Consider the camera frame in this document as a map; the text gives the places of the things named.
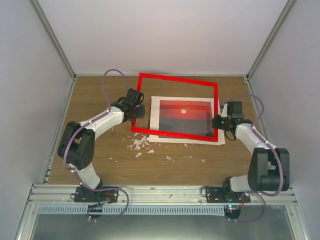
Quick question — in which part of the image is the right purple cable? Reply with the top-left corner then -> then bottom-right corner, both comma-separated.
221,94 -> 285,223

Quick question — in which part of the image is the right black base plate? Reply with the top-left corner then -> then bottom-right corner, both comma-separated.
199,185 -> 251,204

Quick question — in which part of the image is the sunset photo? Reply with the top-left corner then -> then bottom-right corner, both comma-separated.
159,100 -> 214,137

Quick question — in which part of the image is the white mat board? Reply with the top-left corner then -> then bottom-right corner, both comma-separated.
149,96 -> 214,131

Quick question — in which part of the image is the red picture frame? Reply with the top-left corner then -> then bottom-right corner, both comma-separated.
130,72 -> 219,143

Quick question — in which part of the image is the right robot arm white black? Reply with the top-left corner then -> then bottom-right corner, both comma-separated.
212,101 -> 290,203

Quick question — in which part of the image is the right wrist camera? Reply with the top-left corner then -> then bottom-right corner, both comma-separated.
220,103 -> 228,118

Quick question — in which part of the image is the grey slotted cable duct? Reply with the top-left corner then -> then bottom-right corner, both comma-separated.
38,204 -> 225,216

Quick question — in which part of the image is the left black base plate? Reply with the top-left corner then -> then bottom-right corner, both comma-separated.
70,185 -> 119,204

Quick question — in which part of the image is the purple cable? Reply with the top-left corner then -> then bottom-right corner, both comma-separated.
62,68 -> 130,192
221,94 -> 285,223

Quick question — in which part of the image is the white debris pile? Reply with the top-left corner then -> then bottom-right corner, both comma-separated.
126,133 -> 155,158

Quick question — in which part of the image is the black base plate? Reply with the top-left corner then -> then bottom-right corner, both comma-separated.
70,185 -> 119,204
199,185 -> 251,204

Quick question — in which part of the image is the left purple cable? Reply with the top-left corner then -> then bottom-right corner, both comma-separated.
62,68 -> 130,192

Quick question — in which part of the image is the aluminium rail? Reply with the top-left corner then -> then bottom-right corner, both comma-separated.
27,184 -> 298,206

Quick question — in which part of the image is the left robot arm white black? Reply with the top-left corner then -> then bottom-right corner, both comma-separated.
57,88 -> 145,202

